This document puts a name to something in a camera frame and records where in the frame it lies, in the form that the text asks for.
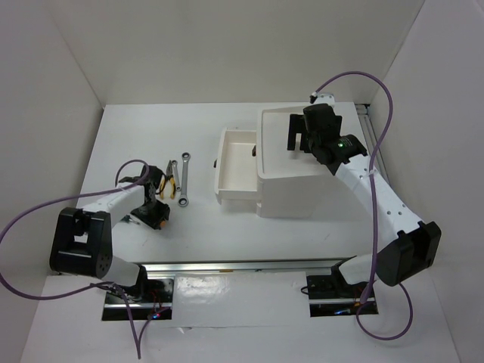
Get yellow handled pliers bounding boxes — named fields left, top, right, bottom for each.
left=158, top=160, right=176, bottom=200

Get white drawer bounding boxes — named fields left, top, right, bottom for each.
left=214, top=129, right=261, bottom=204

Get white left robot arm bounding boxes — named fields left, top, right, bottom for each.
left=49, top=166, right=170, bottom=302

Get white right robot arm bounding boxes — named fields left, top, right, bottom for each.
left=287, top=104, right=442, bottom=296

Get large silver ratchet wrench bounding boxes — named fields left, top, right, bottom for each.
left=178, top=152, right=191, bottom=207

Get small silver wrench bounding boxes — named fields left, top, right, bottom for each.
left=172, top=160, right=181, bottom=192

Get white drawer cabinet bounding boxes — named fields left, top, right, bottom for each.
left=256, top=106, right=332, bottom=219

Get aluminium side rail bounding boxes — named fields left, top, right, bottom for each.
left=355, top=104, right=374, bottom=133

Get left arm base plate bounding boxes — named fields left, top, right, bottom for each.
left=101, top=277, right=175, bottom=321

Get aluminium front rail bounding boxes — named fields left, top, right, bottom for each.
left=58, top=258, right=358, bottom=276

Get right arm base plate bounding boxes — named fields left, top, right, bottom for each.
left=300, top=275, right=367, bottom=318

